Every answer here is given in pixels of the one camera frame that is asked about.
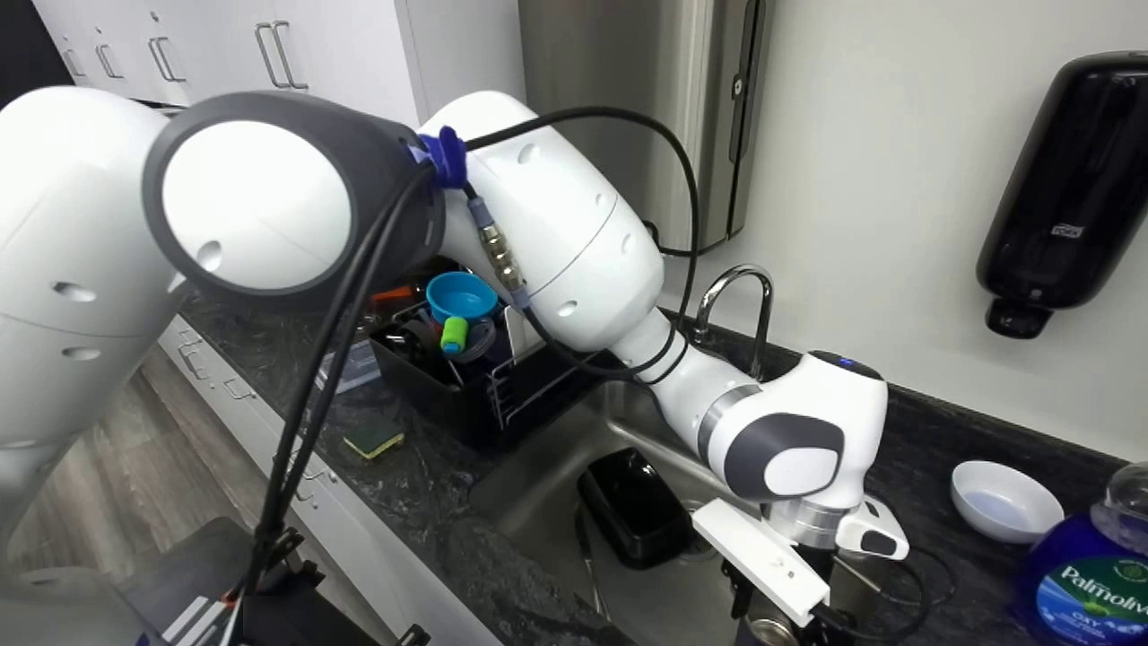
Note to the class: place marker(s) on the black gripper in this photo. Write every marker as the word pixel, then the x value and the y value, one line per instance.
pixel 828 633

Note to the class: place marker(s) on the blue steel-lined cup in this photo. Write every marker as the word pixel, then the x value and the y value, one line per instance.
pixel 769 633

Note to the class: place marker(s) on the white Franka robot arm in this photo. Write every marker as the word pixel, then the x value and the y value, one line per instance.
pixel 577 239

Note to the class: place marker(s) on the blue dish soap bottle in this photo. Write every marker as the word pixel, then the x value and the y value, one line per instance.
pixel 1081 596

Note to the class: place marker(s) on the stainless steel sink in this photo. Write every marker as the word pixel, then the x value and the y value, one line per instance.
pixel 543 504

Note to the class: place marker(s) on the black dish rack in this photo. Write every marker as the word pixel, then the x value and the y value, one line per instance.
pixel 442 400

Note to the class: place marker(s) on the gray round cup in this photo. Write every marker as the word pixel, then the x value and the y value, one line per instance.
pixel 481 343

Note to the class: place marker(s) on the white bowl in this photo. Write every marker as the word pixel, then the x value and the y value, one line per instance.
pixel 1007 504

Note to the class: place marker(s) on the black rectangular container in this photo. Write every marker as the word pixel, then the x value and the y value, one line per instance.
pixel 631 509

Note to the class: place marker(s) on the metal utensil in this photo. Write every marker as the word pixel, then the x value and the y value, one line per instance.
pixel 587 567

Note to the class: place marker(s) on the chrome faucet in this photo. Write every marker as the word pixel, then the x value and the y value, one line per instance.
pixel 761 324

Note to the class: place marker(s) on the white lower cabinet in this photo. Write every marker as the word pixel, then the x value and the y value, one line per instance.
pixel 381 561

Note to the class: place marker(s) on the yellow green sponge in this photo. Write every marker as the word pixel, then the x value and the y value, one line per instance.
pixel 375 442

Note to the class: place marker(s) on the stainless paper towel dispenser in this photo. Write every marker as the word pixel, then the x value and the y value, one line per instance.
pixel 621 72

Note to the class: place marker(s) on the dark gray case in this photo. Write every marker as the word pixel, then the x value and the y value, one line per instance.
pixel 182 576

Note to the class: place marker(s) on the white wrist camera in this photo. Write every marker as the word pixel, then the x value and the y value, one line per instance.
pixel 873 536

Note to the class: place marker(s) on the black wall soap dispenser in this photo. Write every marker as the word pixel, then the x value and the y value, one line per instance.
pixel 1065 218

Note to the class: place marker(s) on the white wall cabinet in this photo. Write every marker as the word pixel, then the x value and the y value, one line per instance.
pixel 361 49

